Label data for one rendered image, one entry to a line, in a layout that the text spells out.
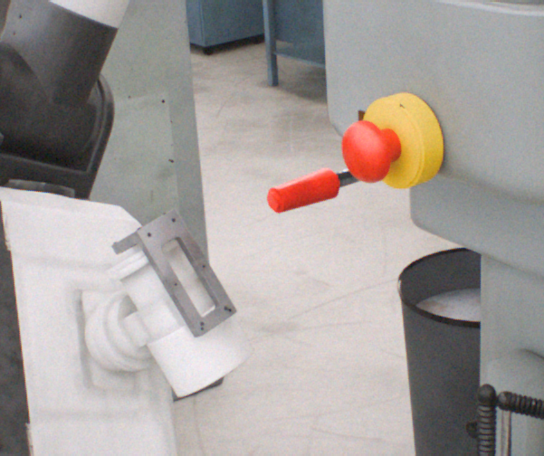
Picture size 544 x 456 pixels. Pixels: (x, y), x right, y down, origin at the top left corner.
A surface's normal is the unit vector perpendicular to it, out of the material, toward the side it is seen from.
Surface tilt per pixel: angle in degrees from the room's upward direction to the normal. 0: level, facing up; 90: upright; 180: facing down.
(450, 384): 94
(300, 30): 90
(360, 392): 0
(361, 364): 0
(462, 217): 90
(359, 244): 0
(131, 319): 90
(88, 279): 58
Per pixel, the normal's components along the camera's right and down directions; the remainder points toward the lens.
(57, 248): 0.69, -0.36
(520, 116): -0.60, 0.34
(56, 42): 0.18, 0.25
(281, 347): -0.07, -0.92
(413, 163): -0.81, 0.28
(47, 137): 0.54, 0.69
